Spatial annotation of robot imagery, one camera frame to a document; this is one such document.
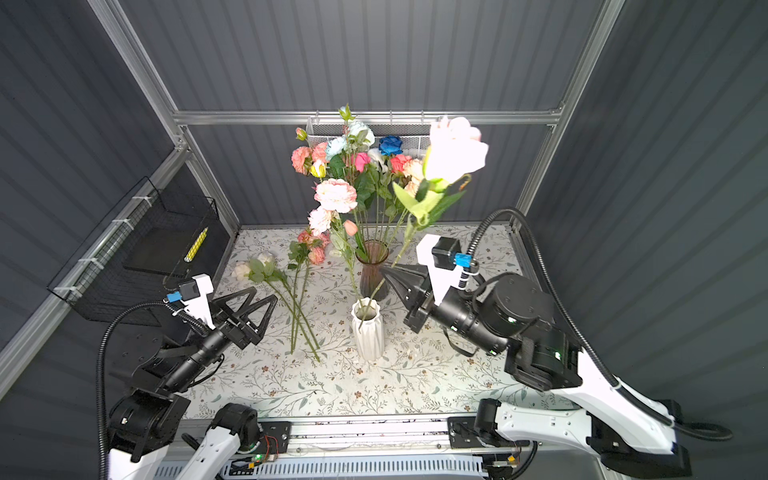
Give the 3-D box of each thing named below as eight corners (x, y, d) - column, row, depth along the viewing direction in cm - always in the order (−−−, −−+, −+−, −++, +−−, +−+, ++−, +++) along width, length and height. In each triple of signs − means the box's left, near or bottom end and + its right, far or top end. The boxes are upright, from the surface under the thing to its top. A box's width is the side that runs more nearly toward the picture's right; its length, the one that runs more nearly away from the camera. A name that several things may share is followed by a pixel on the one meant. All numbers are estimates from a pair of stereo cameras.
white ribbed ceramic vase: (358, 361, 88) (350, 325, 70) (360, 336, 93) (353, 297, 75) (384, 361, 88) (382, 325, 70) (384, 336, 93) (382, 297, 75)
